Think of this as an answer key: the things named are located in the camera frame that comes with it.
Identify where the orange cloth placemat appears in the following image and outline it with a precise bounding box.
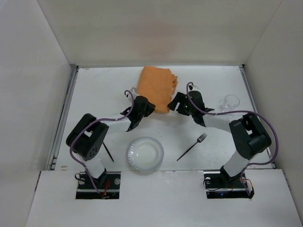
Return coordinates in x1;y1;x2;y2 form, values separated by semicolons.
137;66;178;114

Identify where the clear plastic cup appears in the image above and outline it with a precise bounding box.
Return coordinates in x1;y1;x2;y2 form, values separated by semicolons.
221;94;240;112

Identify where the black fork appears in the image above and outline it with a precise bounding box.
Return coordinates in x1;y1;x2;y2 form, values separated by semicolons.
177;133;207;161

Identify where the white round plate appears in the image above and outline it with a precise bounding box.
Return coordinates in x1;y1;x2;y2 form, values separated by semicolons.
127;137;164;172

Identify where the black knife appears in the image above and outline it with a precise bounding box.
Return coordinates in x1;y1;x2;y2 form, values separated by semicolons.
103;142;114;162

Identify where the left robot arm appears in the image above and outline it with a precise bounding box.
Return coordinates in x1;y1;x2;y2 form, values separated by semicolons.
66;96;156;190

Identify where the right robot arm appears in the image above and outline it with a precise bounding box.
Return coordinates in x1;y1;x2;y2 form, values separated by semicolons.
168;90;272;184

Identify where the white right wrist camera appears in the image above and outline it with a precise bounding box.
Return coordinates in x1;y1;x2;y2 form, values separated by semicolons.
188;84;199;92

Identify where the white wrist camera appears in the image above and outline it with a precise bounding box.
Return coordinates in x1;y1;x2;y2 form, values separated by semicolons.
188;84;199;92
125;87;138;102

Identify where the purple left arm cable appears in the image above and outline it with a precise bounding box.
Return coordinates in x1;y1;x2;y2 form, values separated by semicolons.
70;89;133;194

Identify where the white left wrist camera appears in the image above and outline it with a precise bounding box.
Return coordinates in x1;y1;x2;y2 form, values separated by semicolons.
125;87;138;102

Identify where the right aluminium frame rail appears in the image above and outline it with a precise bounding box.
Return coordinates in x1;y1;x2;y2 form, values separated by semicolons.
239;65;276;169

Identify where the aluminium frame rail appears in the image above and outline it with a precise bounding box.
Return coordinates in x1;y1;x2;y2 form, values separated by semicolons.
45;64;79;171
239;65;276;169

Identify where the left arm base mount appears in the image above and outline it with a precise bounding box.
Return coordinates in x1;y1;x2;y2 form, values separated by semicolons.
74;172;121;200

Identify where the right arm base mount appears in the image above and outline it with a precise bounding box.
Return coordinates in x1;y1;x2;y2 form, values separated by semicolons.
203;171;255;199

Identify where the left aluminium frame rail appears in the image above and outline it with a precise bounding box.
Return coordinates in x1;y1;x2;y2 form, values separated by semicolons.
45;64;79;171

